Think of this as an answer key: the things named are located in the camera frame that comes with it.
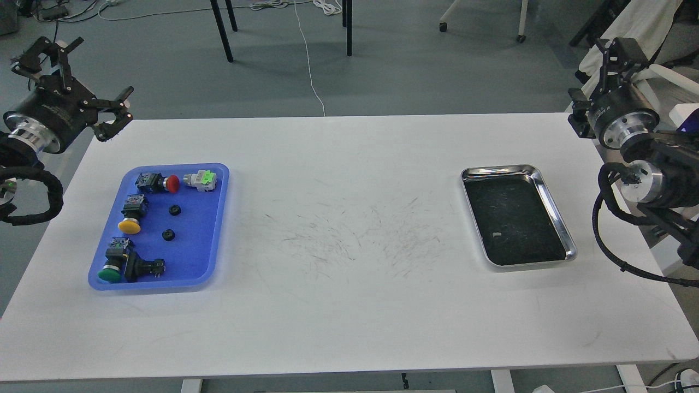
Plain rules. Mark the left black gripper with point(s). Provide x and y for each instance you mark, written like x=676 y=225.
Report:
x=46 y=117

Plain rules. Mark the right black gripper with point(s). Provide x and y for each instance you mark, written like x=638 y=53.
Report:
x=620 y=110

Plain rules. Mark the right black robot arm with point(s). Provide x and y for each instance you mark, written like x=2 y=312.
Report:
x=659 y=171

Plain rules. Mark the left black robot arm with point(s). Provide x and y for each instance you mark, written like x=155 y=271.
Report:
x=22 y=146

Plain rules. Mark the white chair with beige cloth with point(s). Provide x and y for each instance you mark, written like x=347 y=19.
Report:
x=666 y=31

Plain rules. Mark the steel tray with black mat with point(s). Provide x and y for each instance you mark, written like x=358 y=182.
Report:
x=519 y=224

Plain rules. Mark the blue plastic tray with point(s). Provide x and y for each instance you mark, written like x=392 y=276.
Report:
x=191 y=257

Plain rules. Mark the black table legs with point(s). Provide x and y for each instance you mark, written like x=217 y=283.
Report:
x=346 y=12

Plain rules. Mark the red push button switch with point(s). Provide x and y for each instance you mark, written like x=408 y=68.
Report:
x=154 y=182

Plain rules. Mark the yellow push button switch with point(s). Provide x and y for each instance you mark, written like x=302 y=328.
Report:
x=134 y=210

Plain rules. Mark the green grey switch module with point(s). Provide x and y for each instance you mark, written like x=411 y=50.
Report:
x=202 y=180

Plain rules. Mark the green push button switch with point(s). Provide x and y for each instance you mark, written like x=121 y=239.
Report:
x=117 y=255

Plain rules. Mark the black switch module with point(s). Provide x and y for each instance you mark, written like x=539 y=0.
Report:
x=137 y=267

